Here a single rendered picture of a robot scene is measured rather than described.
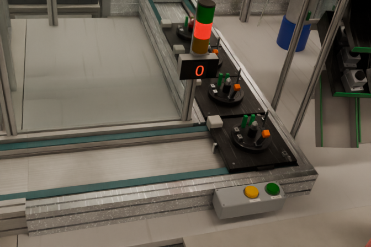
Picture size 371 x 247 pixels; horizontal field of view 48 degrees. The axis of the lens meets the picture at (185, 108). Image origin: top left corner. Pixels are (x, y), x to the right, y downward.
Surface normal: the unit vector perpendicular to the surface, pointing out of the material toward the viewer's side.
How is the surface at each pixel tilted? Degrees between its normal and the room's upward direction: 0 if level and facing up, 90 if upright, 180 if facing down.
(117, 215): 90
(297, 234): 0
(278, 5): 90
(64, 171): 0
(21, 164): 0
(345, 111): 45
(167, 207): 90
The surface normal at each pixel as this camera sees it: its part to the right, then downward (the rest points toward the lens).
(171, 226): 0.12, -0.78
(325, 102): 0.15, -0.11
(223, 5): 0.26, 0.62
